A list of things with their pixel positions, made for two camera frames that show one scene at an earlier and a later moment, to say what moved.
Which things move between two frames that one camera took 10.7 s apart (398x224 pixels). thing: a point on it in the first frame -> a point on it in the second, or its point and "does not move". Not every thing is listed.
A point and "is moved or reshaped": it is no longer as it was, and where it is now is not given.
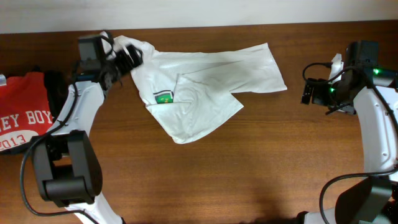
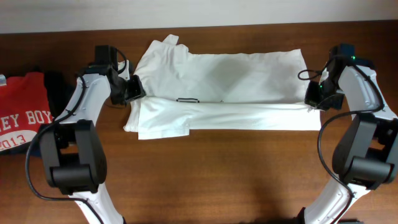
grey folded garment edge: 2,79 does not move
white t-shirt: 187,93 is moved or reshaped
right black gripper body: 329,95 does not move
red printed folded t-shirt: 25,111 does not move
